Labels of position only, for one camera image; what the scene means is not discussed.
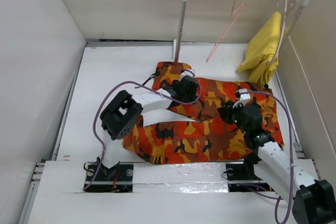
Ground yellow garment on hanger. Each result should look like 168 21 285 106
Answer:
237 12 281 86

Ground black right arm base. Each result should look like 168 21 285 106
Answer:
222 162 274 193

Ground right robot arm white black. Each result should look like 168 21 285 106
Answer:
218 102 335 223

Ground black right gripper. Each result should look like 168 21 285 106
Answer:
217 100 248 134

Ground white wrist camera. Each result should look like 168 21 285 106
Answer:
233 89 250 108
179 69 196 81

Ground pink wire hanger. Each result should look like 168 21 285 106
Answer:
206 0 246 62

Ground orange camouflage trousers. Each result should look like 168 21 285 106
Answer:
122 78 284 165

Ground beige hanger holding garment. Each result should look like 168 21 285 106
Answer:
266 0 302 65

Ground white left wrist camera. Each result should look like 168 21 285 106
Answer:
179 69 196 81

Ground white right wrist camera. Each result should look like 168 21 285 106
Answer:
233 89 250 108

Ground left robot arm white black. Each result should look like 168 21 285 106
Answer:
99 74 201 141

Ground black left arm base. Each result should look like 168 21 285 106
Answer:
83 162 134 193

